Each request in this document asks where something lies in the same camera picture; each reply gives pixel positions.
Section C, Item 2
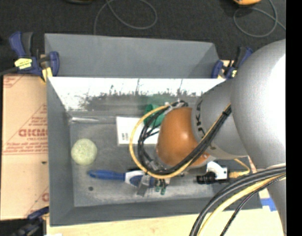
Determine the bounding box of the black cylinder on white bracket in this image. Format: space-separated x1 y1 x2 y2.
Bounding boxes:
196 160 230 185

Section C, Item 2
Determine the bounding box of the green cup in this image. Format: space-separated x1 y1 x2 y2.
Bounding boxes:
143 103 167 128

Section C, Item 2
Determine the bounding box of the blue and white brush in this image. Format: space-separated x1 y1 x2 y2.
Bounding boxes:
87 169 147 187

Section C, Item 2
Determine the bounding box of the grey metal bin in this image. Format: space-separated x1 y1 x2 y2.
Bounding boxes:
44 32 263 226

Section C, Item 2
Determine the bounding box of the brown cardboard board red print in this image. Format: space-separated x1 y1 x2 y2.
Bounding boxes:
0 73 51 221

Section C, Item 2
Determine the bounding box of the white flat box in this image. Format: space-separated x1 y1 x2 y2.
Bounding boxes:
116 116 162 147

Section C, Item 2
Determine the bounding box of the pale green ball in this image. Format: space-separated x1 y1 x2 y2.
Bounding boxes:
70 138 98 167

